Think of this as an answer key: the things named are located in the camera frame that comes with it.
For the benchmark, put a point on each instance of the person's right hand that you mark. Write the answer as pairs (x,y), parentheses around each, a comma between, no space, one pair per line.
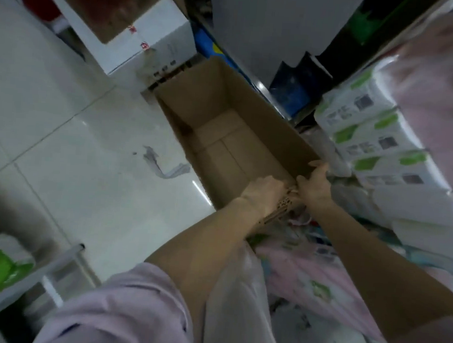
(317,187)

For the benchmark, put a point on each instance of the person's left hand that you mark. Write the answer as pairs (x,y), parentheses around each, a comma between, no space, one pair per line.
(263,195)

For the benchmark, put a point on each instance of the brown cardboard box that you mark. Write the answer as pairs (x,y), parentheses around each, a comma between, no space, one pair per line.
(236,147)

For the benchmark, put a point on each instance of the person's left forearm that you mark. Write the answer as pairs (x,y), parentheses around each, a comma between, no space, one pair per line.
(205,249)

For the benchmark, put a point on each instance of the person's right forearm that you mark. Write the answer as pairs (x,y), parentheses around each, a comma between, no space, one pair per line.
(378,265)

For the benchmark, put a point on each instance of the person's light trousers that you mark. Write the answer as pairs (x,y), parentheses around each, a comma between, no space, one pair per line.
(236,313)

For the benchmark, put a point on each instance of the white carton box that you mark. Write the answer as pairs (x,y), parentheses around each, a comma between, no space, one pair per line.
(158,37)

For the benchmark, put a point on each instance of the white pack green label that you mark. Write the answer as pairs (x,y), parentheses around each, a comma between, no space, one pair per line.
(351,101)
(400,170)
(376,137)

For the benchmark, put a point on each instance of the pink floral pack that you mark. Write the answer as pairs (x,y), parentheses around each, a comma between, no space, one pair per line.
(311,280)

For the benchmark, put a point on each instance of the grey paper scrap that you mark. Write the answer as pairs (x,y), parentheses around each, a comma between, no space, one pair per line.
(164,169)

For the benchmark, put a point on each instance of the dark blue plastic bag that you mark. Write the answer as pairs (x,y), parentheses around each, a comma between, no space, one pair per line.
(294,85)

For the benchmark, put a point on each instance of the plain white pack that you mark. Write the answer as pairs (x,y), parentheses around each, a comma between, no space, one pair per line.
(421,206)

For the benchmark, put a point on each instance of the pink plastic pack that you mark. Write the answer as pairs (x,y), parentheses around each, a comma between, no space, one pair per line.
(441,95)

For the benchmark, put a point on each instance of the blue plastic packet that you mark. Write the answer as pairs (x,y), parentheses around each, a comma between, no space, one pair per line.
(208,44)

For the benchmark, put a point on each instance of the black and green bag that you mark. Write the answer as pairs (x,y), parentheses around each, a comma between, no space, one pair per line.
(364,28)

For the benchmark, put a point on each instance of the white metal rack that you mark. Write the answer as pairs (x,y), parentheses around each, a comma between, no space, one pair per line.
(29,279)

